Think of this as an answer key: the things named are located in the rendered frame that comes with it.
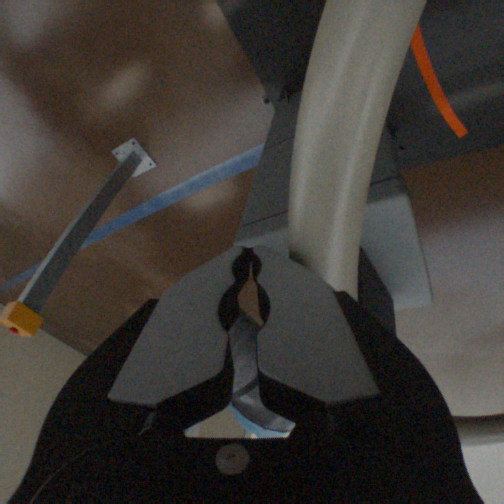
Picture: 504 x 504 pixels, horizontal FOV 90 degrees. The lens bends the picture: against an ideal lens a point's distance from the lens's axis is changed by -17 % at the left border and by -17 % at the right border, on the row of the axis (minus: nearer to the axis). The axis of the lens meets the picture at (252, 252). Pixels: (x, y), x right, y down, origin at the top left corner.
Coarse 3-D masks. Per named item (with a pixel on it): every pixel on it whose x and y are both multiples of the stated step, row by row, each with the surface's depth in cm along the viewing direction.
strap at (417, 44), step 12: (420, 36) 89; (420, 48) 93; (420, 60) 96; (432, 72) 98; (432, 84) 101; (432, 96) 105; (444, 96) 104; (444, 108) 107; (456, 120) 109; (456, 132) 113
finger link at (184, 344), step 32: (224, 256) 12; (192, 288) 10; (224, 288) 10; (160, 320) 9; (192, 320) 9; (224, 320) 10; (160, 352) 8; (192, 352) 7; (224, 352) 7; (128, 384) 7; (160, 384) 7; (192, 384) 7; (224, 384) 7; (192, 416) 7
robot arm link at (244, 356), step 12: (240, 312) 59; (240, 324) 57; (252, 324) 59; (240, 336) 55; (252, 336) 57; (240, 348) 55; (252, 348) 56; (240, 360) 54; (252, 360) 55; (240, 372) 54; (252, 372) 54; (240, 384) 55
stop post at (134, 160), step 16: (128, 144) 153; (128, 160) 151; (144, 160) 160; (112, 176) 141; (128, 176) 150; (96, 192) 135; (112, 192) 139; (96, 208) 130; (80, 224) 121; (64, 240) 113; (80, 240) 120; (48, 256) 110; (64, 256) 112; (48, 272) 105; (32, 288) 98; (48, 288) 103; (16, 304) 90; (32, 304) 97; (0, 320) 90; (16, 320) 89; (32, 320) 94
